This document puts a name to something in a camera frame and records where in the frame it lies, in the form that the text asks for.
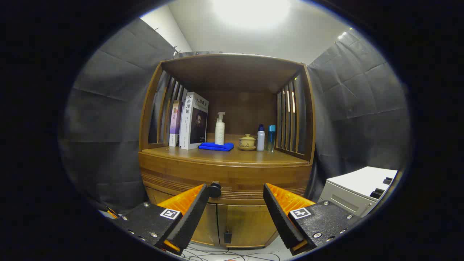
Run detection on thin floor cables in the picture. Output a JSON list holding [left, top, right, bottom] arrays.
[[181, 246, 282, 261]]

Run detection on wooden countertop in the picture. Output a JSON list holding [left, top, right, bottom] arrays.
[[140, 135, 312, 168]]

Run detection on white appliance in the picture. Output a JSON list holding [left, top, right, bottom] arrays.
[[318, 166, 398, 218]]

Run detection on blue folded cloth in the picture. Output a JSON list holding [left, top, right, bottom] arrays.
[[198, 142, 235, 152]]

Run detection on white book with portrait cover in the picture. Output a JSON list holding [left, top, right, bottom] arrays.
[[179, 91, 209, 150]]

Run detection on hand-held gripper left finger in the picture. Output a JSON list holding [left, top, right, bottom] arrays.
[[111, 183, 211, 256]]

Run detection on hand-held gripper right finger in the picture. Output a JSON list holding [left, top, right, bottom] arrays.
[[263, 182, 363, 256]]

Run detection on purple book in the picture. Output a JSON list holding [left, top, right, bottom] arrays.
[[169, 100, 183, 147]]

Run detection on black backdrop cloth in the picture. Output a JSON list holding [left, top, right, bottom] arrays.
[[60, 18, 412, 214]]

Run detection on wooden cabinet door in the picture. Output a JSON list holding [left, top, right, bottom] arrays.
[[217, 204, 279, 249], [147, 187, 220, 247]]

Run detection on wooden cabinet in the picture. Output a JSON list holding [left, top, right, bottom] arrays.
[[139, 54, 316, 249]]

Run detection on white pump bottle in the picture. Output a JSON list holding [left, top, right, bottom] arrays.
[[215, 112, 226, 145]]

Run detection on yellow lidded teacup with saucer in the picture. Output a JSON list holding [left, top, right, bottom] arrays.
[[238, 133, 257, 151]]

